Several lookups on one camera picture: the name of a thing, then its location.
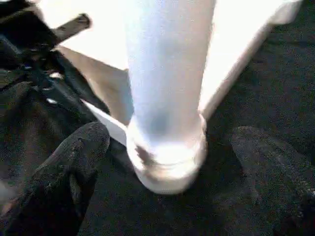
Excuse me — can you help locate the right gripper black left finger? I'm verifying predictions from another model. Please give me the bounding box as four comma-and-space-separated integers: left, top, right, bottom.
0, 122, 111, 236

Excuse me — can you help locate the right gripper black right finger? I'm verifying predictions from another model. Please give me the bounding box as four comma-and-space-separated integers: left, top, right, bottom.
231, 125, 315, 236

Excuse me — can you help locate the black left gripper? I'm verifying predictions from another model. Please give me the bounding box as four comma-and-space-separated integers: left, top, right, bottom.
0, 11, 109, 116

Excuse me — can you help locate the white plastic table top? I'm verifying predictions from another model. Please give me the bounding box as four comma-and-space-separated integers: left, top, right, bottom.
34, 0, 303, 148

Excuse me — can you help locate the white plastic table leg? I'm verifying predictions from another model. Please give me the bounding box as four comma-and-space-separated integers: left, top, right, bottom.
123, 0, 221, 195

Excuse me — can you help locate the black plastic mat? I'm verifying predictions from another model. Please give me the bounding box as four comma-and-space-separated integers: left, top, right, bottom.
0, 0, 315, 236

